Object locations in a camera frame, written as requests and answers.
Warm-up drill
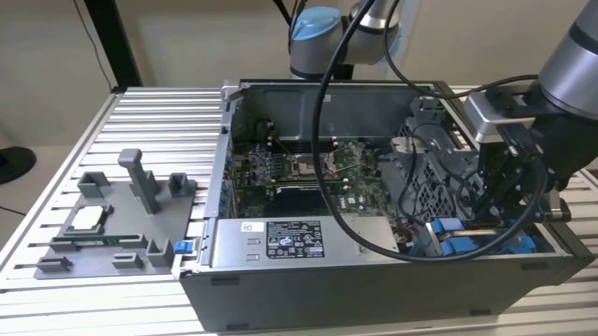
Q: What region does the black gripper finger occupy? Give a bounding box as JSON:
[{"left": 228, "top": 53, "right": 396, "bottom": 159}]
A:
[
  {"left": 471, "top": 169, "right": 496, "bottom": 221},
  {"left": 493, "top": 167, "right": 531, "bottom": 221}
]

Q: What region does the empty blue disk carrier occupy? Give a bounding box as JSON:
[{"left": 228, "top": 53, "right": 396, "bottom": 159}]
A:
[{"left": 440, "top": 234, "right": 536, "bottom": 258}]

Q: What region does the disk bay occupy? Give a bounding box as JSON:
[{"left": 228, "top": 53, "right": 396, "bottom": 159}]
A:
[{"left": 419, "top": 209, "right": 556, "bottom": 260}]

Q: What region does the black RAM slot row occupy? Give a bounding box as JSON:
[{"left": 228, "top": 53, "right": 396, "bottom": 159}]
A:
[
  {"left": 272, "top": 177, "right": 344, "bottom": 186},
  {"left": 272, "top": 135, "right": 340, "bottom": 150}
]

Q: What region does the grey metal drive cage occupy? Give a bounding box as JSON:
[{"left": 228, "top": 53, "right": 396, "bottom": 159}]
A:
[{"left": 377, "top": 97, "right": 481, "bottom": 225}]

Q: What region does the green motherboard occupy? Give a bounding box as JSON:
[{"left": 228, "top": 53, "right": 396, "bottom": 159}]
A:
[{"left": 228, "top": 138, "right": 397, "bottom": 218}]

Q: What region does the CPU socket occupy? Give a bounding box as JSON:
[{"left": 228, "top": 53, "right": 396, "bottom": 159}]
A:
[{"left": 290, "top": 152, "right": 337, "bottom": 179}]

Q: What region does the black graphics card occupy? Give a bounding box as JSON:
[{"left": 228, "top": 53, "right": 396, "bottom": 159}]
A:
[{"left": 272, "top": 185, "right": 331, "bottom": 214}]

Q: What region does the black PC case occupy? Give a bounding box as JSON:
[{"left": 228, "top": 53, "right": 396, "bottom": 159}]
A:
[{"left": 169, "top": 78, "right": 596, "bottom": 333}]

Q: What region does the silver power supply unit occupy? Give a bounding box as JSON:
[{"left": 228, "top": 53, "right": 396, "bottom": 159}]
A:
[{"left": 206, "top": 216, "right": 403, "bottom": 269}]

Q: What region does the grey parts rack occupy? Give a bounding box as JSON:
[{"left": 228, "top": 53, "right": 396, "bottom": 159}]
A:
[{"left": 34, "top": 148, "right": 200, "bottom": 281}]

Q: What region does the green RAM stick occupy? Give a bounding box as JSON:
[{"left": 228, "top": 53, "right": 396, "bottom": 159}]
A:
[{"left": 50, "top": 234, "right": 141, "bottom": 244}]

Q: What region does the silver CPU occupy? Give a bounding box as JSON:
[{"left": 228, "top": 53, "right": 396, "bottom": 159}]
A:
[{"left": 69, "top": 206, "right": 106, "bottom": 230}]

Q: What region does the black upright pole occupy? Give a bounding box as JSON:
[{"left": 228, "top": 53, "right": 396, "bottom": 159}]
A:
[{"left": 85, "top": 0, "right": 144, "bottom": 88}]

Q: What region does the black round stand base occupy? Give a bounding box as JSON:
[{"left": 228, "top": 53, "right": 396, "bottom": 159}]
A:
[{"left": 0, "top": 146, "right": 37, "bottom": 185}]

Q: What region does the long black board wire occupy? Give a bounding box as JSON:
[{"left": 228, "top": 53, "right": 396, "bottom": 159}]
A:
[{"left": 396, "top": 136, "right": 421, "bottom": 221}]

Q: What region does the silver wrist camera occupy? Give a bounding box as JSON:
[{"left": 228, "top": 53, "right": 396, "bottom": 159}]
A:
[{"left": 464, "top": 89, "right": 536, "bottom": 144}]

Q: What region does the red black power wire bundle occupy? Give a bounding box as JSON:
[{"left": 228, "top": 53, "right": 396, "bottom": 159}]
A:
[{"left": 391, "top": 223, "right": 416, "bottom": 246}]

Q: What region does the thin black camera cable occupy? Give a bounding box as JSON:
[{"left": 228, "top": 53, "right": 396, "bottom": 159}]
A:
[{"left": 383, "top": 0, "right": 540, "bottom": 99}]

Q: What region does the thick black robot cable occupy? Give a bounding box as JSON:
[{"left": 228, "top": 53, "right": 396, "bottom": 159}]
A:
[{"left": 311, "top": 0, "right": 548, "bottom": 263}]

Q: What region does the black cable bundle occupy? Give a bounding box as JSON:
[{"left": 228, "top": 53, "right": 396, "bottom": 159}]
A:
[{"left": 269, "top": 0, "right": 300, "bottom": 27}]

